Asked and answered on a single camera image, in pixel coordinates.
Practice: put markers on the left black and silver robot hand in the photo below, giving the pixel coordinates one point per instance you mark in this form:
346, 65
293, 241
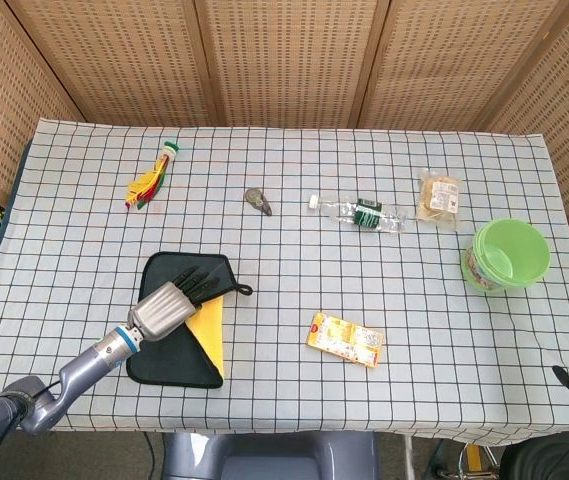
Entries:
164, 312

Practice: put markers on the grey cloth with yellow back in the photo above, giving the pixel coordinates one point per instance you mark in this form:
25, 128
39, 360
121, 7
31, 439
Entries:
174, 360

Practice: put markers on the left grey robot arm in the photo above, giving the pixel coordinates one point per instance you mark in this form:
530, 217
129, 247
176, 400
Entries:
79, 370

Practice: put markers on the black covered robot base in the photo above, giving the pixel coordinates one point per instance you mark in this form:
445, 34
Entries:
544, 460

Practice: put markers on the colourful feather shuttlecock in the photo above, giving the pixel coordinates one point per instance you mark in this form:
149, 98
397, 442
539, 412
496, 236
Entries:
149, 182

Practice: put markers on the green plastic bowl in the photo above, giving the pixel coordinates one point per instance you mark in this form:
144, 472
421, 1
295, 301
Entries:
519, 255

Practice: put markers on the printed tub with green rim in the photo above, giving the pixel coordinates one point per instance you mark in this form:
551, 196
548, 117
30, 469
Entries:
474, 272

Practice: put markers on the grey plastic stool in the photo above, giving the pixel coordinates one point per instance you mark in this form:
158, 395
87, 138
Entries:
269, 457

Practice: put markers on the yellow snack package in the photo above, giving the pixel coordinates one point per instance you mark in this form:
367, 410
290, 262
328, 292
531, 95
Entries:
346, 340

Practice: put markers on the white checked tablecloth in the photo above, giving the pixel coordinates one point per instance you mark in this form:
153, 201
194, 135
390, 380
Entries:
414, 325

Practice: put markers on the clear plastic bottle green label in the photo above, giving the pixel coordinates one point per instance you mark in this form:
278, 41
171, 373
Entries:
366, 214

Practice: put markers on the clear packet of biscuits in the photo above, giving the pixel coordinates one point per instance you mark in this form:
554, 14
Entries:
439, 197

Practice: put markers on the wooden woven folding screen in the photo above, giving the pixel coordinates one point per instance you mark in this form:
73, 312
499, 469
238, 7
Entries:
289, 60

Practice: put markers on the metal stool frame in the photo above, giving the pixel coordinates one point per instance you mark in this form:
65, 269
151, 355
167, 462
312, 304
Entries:
469, 462

